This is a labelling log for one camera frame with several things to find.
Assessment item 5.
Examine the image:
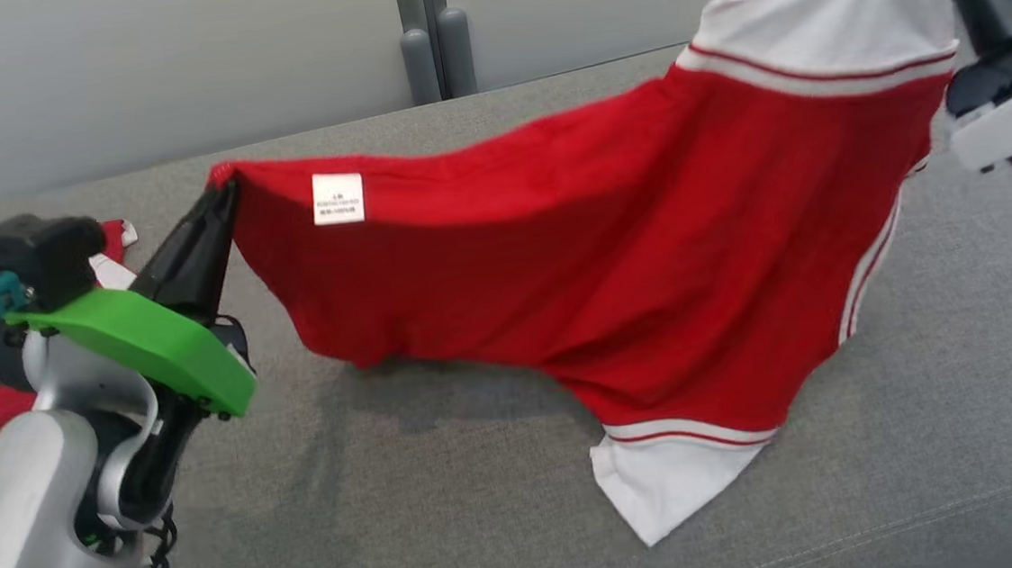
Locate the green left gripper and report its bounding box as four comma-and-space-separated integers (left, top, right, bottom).
0, 180, 260, 437

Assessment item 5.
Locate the grey partition post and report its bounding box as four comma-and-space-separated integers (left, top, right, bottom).
393, 0, 443, 108
420, 0, 479, 102

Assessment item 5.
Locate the red jersey with white trim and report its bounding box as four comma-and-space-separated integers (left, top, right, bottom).
193, 0, 999, 568

